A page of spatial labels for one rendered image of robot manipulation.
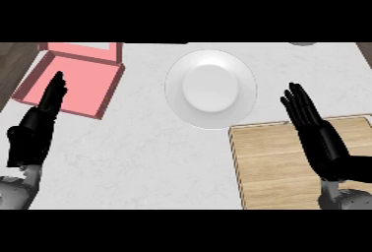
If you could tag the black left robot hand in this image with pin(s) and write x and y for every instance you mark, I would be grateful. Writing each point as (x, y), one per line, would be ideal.
(34, 131)

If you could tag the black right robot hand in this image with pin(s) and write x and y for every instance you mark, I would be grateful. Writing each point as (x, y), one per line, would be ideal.
(325, 144)

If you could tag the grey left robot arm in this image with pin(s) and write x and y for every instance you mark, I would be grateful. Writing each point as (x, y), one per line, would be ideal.
(16, 190)

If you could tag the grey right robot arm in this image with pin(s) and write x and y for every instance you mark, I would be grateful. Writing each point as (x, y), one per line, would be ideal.
(344, 197)

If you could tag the pale wooden tray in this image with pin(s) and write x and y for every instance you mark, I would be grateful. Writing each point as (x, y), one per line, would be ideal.
(300, 164)

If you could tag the white round plate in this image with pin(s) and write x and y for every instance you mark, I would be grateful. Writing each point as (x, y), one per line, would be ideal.
(210, 89)

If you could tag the pink open box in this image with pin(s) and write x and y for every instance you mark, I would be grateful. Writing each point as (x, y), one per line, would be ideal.
(77, 78)

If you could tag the small grey object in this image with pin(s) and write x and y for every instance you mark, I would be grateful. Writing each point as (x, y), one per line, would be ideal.
(303, 43)

